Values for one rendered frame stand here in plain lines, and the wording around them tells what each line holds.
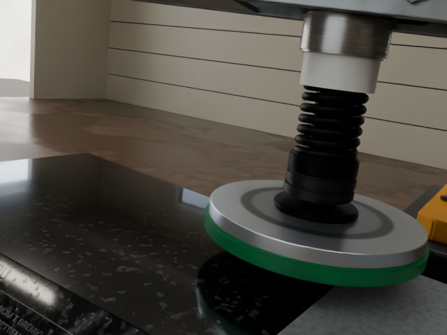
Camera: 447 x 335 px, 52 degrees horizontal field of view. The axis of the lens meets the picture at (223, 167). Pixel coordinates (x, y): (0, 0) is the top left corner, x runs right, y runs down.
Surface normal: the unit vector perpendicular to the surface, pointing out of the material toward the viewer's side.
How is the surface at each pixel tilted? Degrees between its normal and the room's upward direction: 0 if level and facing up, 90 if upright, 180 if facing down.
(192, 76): 90
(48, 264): 0
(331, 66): 90
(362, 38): 90
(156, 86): 90
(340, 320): 0
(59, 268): 0
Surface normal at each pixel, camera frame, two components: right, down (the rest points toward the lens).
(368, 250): 0.12, -0.97
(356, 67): 0.15, 0.25
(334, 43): -0.42, 0.16
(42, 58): 0.83, 0.22
